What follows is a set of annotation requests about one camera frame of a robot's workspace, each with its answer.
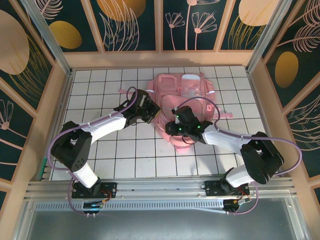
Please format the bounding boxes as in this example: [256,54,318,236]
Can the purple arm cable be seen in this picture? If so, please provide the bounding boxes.
[47,86,138,218]
[173,96,304,216]

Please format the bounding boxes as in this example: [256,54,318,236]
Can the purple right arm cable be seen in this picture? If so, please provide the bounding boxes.
[173,96,304,216]

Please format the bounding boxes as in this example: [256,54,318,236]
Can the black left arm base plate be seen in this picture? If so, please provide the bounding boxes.
[71,181,118,200]

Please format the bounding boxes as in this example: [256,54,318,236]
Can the grey metal sheet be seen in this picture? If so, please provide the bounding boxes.
[13,209,308,240]

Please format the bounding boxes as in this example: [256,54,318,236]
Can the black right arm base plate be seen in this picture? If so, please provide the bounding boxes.
[203,180,251,197]

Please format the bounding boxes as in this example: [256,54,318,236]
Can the pink backpack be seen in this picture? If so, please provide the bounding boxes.
[118,72,234,155]

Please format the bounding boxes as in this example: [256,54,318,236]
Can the aluminium side rail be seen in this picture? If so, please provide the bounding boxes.
[246,69,286,177]
[37,69,75,181]

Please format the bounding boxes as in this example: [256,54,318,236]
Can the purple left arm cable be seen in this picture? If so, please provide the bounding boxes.
[47,86,138,218]

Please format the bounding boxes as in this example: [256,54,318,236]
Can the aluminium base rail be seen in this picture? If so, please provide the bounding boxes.
[24,177,297,201]

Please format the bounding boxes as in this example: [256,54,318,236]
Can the perforated cable duct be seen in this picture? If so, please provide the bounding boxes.
[34,201,227,215]

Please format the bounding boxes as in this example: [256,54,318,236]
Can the aluminium corner post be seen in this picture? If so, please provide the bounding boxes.
[245,0,293,73]
[20,0,74,76]

